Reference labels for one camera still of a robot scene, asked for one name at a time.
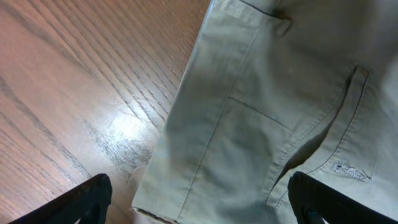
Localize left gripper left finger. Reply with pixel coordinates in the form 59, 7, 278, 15
9, 174, 113, 224

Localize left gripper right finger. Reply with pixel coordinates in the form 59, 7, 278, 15
288, 172, 397, 224

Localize khaki grey shorts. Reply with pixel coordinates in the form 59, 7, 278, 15
132, 0, 397, 223

